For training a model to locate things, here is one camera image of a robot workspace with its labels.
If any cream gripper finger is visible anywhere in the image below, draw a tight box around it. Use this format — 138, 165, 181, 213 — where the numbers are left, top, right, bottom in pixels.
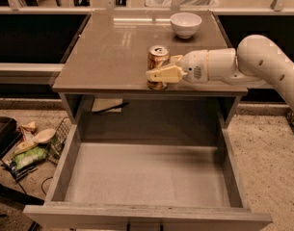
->
146, 64, 187, 83
170, 55, 183, 64

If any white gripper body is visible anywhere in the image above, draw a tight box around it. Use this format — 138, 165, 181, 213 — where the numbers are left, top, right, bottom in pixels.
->
179, 50, 208, 84

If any orange soda can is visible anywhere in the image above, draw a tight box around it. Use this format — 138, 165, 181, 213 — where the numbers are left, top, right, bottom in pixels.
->
147, 45, 171, 90

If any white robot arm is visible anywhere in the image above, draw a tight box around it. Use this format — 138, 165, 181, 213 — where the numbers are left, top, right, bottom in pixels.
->
146, 35, 294, 112

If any grey cabinet with glossy top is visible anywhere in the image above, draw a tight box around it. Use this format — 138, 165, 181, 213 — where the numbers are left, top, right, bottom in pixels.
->
51, 10, 250, 146

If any open grey top drawer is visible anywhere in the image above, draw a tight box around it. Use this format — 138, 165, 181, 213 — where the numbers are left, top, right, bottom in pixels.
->
24, 116, 272, 231

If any white ceramic bowl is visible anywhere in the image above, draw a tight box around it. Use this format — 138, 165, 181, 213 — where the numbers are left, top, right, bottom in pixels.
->
170, 13, 202, 39

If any small white dish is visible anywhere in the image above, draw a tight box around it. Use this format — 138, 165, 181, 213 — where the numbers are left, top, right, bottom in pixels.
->
33, 128, 56, 143

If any green snack bag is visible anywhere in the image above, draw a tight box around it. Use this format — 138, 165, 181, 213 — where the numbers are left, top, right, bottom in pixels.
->
13, 146, 47, 170

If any black box on floor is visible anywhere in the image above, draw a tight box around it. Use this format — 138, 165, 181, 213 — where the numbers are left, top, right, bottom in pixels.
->
0, 116, 22, 160

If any black cable on floor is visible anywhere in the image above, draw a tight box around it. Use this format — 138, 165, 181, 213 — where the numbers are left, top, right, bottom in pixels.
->
40, 175, 54, 196

